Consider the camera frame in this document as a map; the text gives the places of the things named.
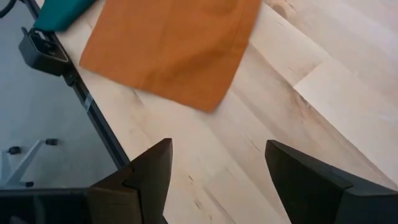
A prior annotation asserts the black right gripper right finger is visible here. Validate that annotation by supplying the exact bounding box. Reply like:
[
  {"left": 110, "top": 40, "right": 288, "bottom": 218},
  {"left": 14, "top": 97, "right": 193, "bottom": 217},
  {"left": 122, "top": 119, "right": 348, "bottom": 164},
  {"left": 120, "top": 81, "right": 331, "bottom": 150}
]
[{"left": 264, "top": 139, "right": 354, "bottom": 224}]

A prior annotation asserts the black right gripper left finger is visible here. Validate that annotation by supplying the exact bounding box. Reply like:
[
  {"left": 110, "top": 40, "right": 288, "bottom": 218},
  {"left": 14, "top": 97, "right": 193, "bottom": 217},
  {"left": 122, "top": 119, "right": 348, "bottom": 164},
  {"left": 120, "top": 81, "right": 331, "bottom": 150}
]
[{"left": 88, "top": 138, "right": 174, "bottom": 224}]

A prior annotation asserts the white caster chair base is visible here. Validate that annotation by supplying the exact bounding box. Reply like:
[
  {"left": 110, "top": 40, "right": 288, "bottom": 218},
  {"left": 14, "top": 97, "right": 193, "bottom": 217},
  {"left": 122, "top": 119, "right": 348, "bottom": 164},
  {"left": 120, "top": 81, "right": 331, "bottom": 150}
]
[{"left": 0, "top": 138, "right": 60, "bottom": 189}]

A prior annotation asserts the orange cloth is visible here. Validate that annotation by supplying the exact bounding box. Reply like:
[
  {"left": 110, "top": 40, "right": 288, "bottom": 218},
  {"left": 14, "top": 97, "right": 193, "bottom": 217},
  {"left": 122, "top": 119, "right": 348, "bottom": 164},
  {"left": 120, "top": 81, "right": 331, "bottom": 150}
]
[{"left": 78, "top": 0, "right": 262, "bottom": 113}]

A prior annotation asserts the black table clamp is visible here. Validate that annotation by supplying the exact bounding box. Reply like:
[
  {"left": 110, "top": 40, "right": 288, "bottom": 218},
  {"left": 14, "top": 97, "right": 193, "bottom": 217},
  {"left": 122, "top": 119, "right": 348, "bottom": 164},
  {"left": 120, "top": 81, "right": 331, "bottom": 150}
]
[{"left": 17, "top": 27, "right": 71, "bottom": 77}]

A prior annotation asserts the teal cloth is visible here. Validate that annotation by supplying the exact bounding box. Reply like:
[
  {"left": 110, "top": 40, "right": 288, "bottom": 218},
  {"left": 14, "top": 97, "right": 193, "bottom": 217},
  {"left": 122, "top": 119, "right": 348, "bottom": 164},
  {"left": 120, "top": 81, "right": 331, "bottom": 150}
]
[{"left": 33, "top": 0, "right": 98, "bottom": 32}]

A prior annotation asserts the black table frame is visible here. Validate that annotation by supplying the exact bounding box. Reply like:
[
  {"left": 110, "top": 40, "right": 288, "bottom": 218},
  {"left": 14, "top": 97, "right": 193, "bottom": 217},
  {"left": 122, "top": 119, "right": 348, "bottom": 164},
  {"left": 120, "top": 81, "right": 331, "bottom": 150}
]
[{"left": 21, "top": 0, "right": 132, "bottom": 171}]

